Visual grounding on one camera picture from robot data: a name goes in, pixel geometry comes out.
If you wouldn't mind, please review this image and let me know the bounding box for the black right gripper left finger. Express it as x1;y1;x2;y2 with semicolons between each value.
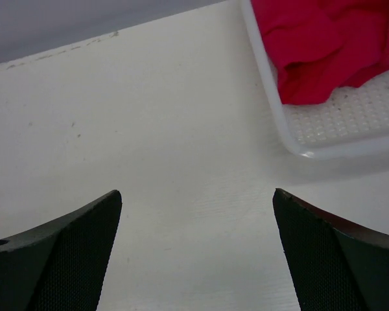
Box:
0;190;122;310

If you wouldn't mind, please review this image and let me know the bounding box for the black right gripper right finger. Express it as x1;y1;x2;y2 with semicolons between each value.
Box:
272;189;389;310

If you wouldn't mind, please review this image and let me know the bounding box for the red t shirt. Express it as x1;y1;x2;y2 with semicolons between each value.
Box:
252;1;389;105

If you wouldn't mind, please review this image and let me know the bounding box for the white plastic basket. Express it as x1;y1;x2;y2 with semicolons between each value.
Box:
240;1;389;159

